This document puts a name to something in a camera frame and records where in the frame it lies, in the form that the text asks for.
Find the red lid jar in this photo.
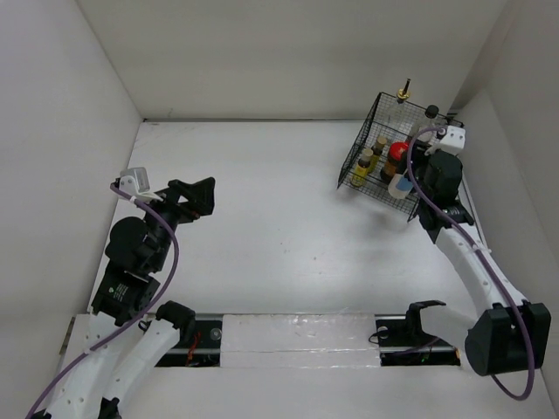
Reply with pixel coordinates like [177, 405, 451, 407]
[380, 141, 409, 184]

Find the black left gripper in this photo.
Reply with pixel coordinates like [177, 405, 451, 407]
[139, 175, 216, 270]

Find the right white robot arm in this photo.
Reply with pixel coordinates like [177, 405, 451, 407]
[404, 145, 551, 376]

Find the red label vinegar bottle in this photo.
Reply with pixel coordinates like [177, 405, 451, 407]
[406, 105, 439, 143]

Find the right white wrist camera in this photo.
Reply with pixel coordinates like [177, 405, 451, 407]
[424, 126, 466, 156]

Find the white silver lid jar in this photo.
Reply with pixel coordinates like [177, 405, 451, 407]
[388, 173, 413, 200]

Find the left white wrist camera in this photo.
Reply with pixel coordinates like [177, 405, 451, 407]
[116, 167, 158, 202]

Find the clear glass oil bottle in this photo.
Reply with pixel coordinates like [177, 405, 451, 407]
[384, 78, 411, 130]

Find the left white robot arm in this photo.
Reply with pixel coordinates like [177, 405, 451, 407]
[27, 168, 216, 418]

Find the black wire basket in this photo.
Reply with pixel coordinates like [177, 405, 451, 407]
[335, 90, 466, 223]

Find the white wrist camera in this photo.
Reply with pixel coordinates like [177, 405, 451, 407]
[424, 126, 466, 156]
[116, 167, 158, 202]

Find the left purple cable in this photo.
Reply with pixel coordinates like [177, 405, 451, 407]
[24, 182, 181, 419]

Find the black metal base rail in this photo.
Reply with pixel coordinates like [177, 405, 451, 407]
[156, 313, 460, 369]

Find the small yellow bottle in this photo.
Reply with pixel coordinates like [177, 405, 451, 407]
[350, 148, 374, 188]
[369, 135, 388, 172]

